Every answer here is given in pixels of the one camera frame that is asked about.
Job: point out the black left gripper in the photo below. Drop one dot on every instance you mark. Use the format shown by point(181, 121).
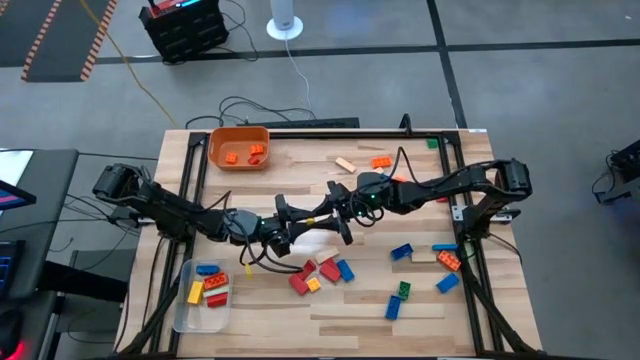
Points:
point(267, 232)

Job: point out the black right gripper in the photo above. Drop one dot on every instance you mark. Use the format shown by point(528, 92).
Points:
point(372, 192)

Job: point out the small yellow block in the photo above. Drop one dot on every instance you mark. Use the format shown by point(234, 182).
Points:
point(310, 220)

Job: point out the red arch block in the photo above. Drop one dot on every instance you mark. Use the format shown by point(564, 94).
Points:
point(306, 269)

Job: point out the long blue studded brick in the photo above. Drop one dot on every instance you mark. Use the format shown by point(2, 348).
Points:
point(345, 270)
point(393, 307)

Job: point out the small yellow studded brick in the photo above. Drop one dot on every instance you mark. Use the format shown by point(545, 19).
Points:
point(313, 284)

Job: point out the orange block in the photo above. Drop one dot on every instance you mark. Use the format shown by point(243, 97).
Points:
point(400, 178)

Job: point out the small orange studded brick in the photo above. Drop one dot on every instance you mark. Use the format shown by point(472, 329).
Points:
point(257, 149)

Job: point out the blue rounded block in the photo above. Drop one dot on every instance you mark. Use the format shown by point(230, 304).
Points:
point(207, 270)

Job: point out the green studded brick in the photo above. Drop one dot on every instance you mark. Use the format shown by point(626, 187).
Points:
point(404, 290)

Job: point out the long red cylinder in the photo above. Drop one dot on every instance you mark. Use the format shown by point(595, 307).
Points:
point(217, 300)

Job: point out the thin blue bar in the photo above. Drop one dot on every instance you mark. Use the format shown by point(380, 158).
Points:
point(444, 247)

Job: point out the long yellow studded brick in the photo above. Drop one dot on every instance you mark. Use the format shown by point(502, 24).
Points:
point(195, 292)

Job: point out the small green block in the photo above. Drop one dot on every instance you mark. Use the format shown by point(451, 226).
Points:
point(432, 143)

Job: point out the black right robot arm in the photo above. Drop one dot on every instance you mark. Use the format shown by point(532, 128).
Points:
point(450, 187)

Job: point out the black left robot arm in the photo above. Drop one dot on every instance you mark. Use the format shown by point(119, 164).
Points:
point(165, 210)

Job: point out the black power strip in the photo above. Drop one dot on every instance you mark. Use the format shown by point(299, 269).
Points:
point(325, 123)

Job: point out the orange plastic bin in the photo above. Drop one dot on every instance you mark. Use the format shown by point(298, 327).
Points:
point(240, 142)

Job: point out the clear plastic container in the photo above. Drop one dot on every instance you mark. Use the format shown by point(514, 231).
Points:
point(200, 320)

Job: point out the green tag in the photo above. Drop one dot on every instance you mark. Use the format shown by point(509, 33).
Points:
point(470, 248)

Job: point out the black power adapter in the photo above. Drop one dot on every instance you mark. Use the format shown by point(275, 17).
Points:
point(117, 216)

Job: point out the white tower stand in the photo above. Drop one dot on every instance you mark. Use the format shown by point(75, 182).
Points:
point(283, 15)

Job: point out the black crate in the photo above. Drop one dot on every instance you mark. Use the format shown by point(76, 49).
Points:
point(190, 37)

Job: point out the black desk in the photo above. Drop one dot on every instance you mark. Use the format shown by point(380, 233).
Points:
point(47, 225)

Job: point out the red device on crate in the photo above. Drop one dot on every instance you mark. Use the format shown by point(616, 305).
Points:
point(167, 7)

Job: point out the black monitor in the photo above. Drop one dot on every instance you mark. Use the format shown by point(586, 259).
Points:
point(12, 197)

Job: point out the white sheet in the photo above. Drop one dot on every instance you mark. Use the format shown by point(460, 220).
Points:
point(12, 167)

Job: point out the black mat with striped edge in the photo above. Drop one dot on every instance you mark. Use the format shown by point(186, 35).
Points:
point(70, 40)
point(20, 40)

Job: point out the backlit keyboard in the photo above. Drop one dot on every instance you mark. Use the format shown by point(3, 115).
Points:
point(7, 270)

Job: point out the black frame clamp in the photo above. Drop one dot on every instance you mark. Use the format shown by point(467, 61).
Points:
point(406, 125)

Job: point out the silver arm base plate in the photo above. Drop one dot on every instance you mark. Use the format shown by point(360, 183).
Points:
point(457, 212)

